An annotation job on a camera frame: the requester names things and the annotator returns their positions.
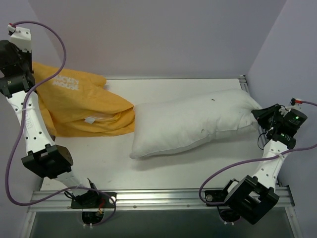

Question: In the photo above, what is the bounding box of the white pillow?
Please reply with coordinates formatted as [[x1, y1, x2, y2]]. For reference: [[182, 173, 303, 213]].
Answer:
[[130, 89, 262, 159]]

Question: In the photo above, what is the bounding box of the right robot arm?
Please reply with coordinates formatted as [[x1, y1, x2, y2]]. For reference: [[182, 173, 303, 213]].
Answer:
[[220, 101, 307, 225]]

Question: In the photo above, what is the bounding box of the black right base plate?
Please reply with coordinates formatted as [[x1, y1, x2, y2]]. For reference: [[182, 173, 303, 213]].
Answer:
[[204, 189, 228, 206]]

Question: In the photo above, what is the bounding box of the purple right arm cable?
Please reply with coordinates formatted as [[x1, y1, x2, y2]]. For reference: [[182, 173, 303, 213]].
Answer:
[[199, 99, 317, 206]]

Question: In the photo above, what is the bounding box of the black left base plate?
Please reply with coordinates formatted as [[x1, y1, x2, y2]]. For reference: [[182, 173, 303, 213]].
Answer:
[[70, 190, 117, 209]]

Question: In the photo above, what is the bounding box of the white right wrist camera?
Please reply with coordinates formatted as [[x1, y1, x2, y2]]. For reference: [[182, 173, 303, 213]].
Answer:
[[287, 98, 303, 111]]

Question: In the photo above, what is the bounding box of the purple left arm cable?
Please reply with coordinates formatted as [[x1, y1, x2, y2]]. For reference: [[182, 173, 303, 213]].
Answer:
[[5, 20, 117, 226]]

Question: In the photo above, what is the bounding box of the aluminium front rail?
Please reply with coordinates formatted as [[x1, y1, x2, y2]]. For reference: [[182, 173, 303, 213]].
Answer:
[[27, 185, 295, 213]]

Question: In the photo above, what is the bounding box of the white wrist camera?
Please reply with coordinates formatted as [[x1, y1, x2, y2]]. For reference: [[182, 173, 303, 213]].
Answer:
[[7, 24, 32, 53], [287, 98, 303, 111]]

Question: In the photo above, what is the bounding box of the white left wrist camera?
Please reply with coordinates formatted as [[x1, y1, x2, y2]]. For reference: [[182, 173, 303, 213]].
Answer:
[[7, 24, 32, 53]]

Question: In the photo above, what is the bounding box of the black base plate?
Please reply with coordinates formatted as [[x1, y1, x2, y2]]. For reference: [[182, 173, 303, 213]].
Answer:
[[70, 190, 117, 209], [204, 189, 228, 206]]

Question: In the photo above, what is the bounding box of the yellow Mickey Mouse pillowcase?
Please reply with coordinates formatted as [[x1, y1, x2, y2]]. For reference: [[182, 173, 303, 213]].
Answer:
[[32, 62, 135, 137]]

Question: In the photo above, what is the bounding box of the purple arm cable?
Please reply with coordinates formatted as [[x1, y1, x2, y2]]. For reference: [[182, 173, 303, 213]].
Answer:
[[199, 99, 317, 206], [5, 20, 117, 226]]

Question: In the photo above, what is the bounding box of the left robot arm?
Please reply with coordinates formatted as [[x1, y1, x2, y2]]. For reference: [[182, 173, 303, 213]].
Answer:
[[0, 40, 100, 208]]

